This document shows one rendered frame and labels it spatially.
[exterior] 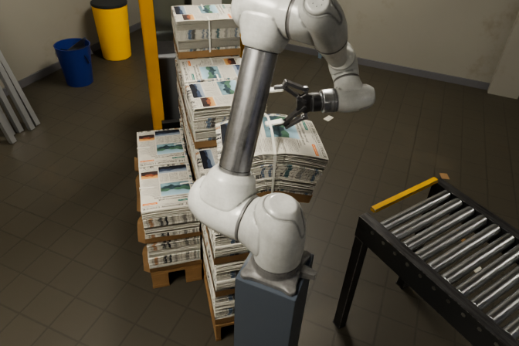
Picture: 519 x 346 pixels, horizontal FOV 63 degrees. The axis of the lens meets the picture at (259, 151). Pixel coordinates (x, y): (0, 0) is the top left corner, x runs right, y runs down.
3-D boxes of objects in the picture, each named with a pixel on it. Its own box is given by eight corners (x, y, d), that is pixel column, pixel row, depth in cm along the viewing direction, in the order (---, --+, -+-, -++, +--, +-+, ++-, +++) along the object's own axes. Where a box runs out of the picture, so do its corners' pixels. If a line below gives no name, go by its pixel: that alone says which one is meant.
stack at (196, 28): (187, 196, 310) (174, 21, 235) (182, 171, 333) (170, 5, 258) (239, 188, 319) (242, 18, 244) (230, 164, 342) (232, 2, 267)
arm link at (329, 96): (337, 116, 161) (321, 117, 161) (330, 104, 169) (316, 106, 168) (338, 94, 156) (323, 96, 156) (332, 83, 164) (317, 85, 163)
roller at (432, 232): (408, 251, 172) (403, 257, 175) (478, 211, 193) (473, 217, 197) (400, 241, 174) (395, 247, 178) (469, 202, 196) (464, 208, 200)
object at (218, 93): (194, 110, 203) (194, 108, 202) (184, 83, 225) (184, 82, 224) (266, 103, 212) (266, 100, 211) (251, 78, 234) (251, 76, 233)
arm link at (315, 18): (357, 21, 118) (312, 11, 123) (348, -19, 102) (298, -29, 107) (339, 62, 117) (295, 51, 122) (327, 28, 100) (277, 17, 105)
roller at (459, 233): (421, 262, 167) (415, 268, 171) (491, 220, 189) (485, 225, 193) (412, 252, 170) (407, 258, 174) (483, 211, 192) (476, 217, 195)
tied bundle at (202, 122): (194, 150, 215) (192, 111, 202) (185, 120, 238) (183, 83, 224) (265, 140, 225) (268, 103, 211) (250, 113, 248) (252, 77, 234)
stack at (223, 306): (215, 342, 220) (212, 229, 171) (187, 195, 310) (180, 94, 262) (286, 327, 229) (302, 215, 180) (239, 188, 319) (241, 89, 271)
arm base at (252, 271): (306, 303, 126) (308, 291, 123) (238, 277, 133) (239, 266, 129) (322, 259, 140) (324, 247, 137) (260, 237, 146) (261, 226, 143)
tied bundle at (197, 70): (185, 119, 239) (183, 82, 225) (181, 95, 262) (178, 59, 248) (251, 113, 248) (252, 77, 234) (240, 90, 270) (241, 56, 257)
